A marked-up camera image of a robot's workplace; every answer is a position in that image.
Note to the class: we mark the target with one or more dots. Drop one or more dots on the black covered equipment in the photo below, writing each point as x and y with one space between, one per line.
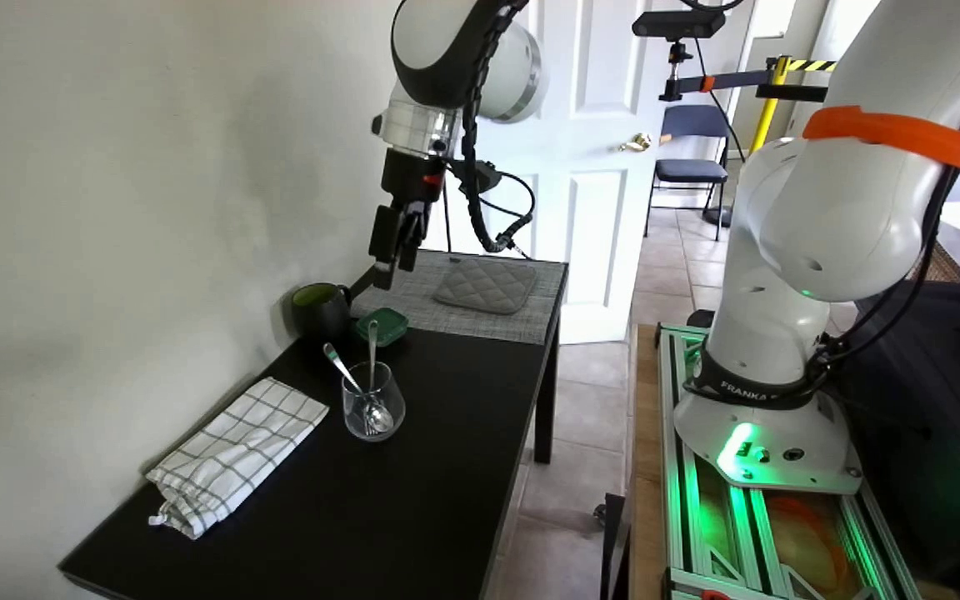
934 388

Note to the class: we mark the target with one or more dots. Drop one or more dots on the black stereo camera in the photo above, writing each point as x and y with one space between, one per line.
679 21

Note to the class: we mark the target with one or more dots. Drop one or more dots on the white Franka Panda arm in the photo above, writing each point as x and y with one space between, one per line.
814 244

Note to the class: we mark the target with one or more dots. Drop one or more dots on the white panelled door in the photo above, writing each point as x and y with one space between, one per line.
601 254

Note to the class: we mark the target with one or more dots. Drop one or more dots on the silver metal spoon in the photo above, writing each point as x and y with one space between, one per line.
373 353

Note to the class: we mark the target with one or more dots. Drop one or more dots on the white checked dish towel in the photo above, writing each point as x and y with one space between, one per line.
242 451

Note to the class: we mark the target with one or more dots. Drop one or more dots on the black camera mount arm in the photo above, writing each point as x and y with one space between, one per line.
714 81

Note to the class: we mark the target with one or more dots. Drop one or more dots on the yellow black striped pole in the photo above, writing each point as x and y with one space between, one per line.
771 103

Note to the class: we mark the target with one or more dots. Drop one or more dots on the grey quilted pot holder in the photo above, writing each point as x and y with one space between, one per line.
484 289

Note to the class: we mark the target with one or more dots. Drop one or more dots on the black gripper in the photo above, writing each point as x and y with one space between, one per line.
411 183

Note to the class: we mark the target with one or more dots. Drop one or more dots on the blue chair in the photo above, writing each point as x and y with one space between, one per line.
687 166

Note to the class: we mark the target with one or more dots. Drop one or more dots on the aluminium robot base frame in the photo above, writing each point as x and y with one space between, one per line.
725 535

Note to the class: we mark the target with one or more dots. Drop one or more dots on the black table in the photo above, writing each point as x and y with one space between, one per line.
391 522

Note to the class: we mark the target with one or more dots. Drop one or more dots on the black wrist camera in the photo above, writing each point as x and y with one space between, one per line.
476 178

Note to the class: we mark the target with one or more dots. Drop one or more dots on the wooden base board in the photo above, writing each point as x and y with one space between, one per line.
645 502

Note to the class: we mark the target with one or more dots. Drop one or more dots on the black floor stand foot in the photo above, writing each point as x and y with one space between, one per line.
611 544

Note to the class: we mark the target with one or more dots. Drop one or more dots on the clear glass cup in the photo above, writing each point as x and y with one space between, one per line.
377 413

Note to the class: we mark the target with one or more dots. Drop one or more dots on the brass door knob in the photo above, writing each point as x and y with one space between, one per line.
635 142

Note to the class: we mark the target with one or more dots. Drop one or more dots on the dark bowl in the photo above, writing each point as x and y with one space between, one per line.
310 312

